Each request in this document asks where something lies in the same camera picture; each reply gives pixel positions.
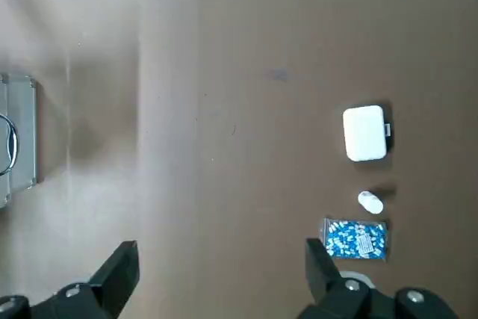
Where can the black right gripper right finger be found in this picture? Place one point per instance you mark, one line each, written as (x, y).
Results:
(325, 281)

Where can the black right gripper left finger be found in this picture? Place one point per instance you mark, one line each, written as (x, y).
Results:
(108, 281)

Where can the silver aluminium medical kit case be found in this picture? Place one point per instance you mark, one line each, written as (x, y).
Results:
(22, 128)

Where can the bag of blue white capsules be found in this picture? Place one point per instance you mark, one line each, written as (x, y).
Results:
(354, 238)

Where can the small white pill bottle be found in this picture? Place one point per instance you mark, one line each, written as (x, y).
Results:
(369, 202)

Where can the white plastic pill box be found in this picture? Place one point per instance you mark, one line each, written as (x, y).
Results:
(364, 134)

